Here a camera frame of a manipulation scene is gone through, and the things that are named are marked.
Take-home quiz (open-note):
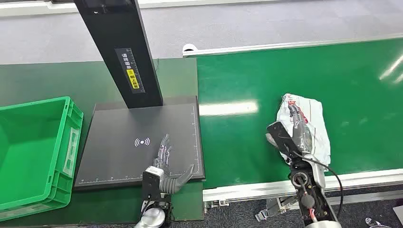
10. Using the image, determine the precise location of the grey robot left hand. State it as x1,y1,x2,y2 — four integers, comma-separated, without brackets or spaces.
152,133,195,195

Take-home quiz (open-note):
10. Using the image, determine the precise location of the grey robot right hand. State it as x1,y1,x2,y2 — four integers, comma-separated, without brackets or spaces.
287,103,314,155

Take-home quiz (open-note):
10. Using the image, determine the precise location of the white plastic mailer package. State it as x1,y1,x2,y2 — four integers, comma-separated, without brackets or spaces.
266,93,332,172

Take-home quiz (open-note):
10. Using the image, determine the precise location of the small metal conveyor hinge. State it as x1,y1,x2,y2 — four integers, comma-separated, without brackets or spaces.
204,199,230,215

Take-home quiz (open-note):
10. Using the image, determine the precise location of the green conveyor belt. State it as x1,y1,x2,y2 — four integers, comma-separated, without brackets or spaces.
196,38,403,190

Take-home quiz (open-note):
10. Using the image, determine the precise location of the shiny metal floor fitting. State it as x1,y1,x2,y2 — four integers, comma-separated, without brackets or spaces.
365,217,392,228

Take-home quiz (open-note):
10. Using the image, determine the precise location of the grey plate on floor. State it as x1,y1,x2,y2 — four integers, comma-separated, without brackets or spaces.
393,206,403,226

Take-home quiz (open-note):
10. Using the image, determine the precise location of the green plastic crate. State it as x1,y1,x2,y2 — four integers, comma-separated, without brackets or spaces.
0,96,84,221

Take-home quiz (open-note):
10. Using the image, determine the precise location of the dark green table mat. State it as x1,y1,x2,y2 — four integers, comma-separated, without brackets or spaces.
0,58,205,228

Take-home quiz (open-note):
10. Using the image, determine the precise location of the white baseboard strip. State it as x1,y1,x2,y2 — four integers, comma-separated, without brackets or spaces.
0,0,284,18

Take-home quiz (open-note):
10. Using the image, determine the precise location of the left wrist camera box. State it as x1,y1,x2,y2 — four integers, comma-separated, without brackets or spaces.
141,166,172,202

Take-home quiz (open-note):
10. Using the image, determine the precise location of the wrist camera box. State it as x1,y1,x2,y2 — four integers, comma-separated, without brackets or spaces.
141,166,172,202
267,121,304,165

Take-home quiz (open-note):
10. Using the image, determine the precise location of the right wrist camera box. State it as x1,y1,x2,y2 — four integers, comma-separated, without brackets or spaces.
267,121,304,165

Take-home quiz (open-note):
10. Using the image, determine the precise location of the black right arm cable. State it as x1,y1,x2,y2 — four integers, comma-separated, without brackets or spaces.
292,151,344,219

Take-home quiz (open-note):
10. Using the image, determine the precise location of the black scanner base plate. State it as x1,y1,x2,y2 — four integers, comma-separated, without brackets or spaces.
74,95,206,191

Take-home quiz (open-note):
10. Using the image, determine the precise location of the wide aluminium conveyor rail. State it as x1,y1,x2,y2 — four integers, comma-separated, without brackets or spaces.
202,168,403,211

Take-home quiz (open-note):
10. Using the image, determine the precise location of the metal conveyor support bracket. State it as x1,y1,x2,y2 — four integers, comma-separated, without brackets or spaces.
255,196,299,223

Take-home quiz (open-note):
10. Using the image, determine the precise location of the thin aluminium conveyor rail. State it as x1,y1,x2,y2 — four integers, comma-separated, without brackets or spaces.
182,33,403,58

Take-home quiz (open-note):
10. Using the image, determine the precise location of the black yellow post label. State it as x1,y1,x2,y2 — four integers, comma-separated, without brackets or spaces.
115,47,146,94

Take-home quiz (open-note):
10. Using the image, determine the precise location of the black scanner post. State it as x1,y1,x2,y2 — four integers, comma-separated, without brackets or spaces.
73,0,163,110

